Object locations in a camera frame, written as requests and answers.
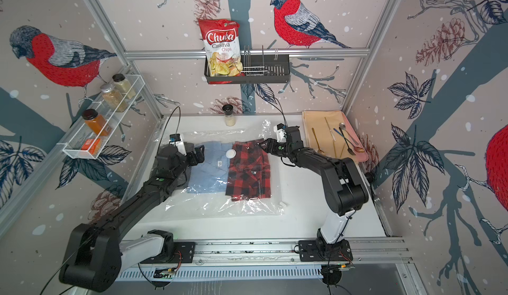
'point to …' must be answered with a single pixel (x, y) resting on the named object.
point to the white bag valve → (231, 153)
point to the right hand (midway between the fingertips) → (262, 145)
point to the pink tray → (356, 146)
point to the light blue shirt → (211, 175)
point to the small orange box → (90, 145)
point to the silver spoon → (343, 127)
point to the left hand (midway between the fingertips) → (197, 143)
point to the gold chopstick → (334, 139)
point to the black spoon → (349, 150)
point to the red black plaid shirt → (249, 170)
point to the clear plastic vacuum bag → (218, 204)
